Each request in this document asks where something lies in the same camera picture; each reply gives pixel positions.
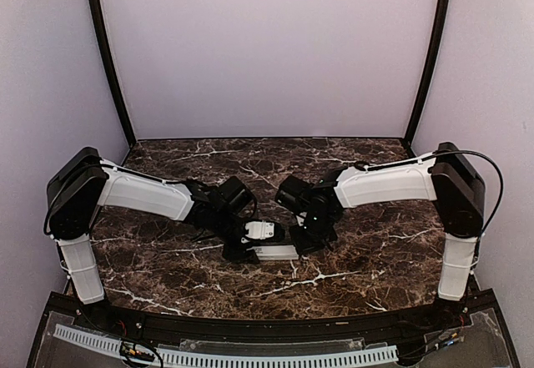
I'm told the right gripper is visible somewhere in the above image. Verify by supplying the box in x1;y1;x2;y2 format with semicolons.
288;212;337;255

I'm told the white remote control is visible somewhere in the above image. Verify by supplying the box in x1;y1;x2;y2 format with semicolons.
253;244;299;261

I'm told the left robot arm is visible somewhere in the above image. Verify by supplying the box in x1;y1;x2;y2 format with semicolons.
43;147;274;331

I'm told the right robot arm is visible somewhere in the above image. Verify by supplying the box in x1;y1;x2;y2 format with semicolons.
275;142;495;330

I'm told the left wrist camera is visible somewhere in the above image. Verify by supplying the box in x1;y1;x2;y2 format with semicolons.
241;221;285;243

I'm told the black front rail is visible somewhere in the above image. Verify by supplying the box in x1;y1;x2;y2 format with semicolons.
46;290;496;344

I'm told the white slotted cable duct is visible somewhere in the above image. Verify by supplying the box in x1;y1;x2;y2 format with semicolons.
53;324;398;368

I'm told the right black frame post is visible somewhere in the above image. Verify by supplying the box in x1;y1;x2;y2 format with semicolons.
402;0;450;150

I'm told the black frame post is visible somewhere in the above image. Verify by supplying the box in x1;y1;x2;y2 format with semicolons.
402;0;450;150
88;0;137;149

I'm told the left black frame post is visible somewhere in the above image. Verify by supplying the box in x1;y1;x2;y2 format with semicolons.
88;0;137;149

